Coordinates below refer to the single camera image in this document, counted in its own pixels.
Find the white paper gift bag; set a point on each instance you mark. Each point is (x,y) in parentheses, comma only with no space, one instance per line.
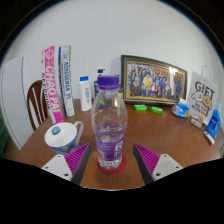
(203,96)

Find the white bottle with blue cap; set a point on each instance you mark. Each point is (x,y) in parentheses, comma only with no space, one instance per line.
(85,95)

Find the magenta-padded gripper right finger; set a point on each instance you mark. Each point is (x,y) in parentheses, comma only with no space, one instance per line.
(160,166)

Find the blue detergent bottle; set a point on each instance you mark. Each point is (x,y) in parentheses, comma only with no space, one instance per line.
(214,123)

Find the small beige snack packet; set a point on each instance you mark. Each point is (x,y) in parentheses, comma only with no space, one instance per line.
(195,122)

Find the framed group photo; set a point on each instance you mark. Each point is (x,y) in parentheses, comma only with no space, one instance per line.
(153,81)

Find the dark blue pump bottle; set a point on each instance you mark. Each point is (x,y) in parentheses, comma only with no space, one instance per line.
(96,86)

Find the white door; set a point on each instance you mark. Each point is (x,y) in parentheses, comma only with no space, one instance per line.
(13,106)

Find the clear purple-capped water bottle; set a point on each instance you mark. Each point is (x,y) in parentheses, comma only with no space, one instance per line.
(109,133)

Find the dark wooden chair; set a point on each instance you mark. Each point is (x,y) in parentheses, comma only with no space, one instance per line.
(31,106)

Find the white and blue shuttlecock tube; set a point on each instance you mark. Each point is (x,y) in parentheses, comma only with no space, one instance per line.
(67,83)

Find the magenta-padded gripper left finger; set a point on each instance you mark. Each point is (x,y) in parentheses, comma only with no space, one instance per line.
(61,166)

